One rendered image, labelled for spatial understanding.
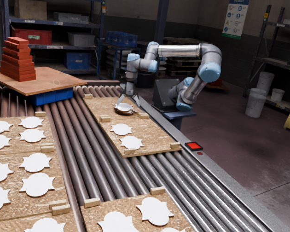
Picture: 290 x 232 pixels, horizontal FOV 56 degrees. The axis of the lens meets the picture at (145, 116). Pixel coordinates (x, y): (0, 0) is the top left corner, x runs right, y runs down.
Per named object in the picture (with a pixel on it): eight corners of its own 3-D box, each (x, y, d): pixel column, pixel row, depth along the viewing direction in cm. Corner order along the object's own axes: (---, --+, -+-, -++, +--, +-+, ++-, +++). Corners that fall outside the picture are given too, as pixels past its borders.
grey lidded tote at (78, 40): (87, 43, 609) (88, 32, 600) (95, 46, 583) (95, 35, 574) (66, 43, 579) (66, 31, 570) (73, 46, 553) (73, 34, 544)
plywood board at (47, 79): (46, 68, 231) (46, 66, 231) (87, 84, 206) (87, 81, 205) (-15, 76, 193) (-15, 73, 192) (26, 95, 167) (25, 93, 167)
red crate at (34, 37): (46, 41, 567) (46, 27, 556) (52, 45, 533) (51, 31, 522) (11, 40, 532) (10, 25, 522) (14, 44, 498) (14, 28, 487)
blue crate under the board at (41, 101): (48, 86, 219) (48, 74, 216) (73, 97, 204) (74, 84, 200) (11, 93, 196) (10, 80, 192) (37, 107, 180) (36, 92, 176)
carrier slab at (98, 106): (126, 98, 218) (126, 96, 217) (148, 119, 184) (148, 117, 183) (82, 99, 203) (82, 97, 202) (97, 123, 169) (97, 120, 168)
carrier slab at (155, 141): (148, 119, 184) (149, 117, 183) (181, 150, 150) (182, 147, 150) (98, 123, 168) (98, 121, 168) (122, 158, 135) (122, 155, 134)
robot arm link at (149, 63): (159, 54, 174) (142, 51, 175) (155, 67, 168) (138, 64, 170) (158, 62, 180) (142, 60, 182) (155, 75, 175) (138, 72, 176)
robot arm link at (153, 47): (223, 37, 164) (146, 38, 179) (222, 50, 159) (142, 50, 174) (223, 51, 174) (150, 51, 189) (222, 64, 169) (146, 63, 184)
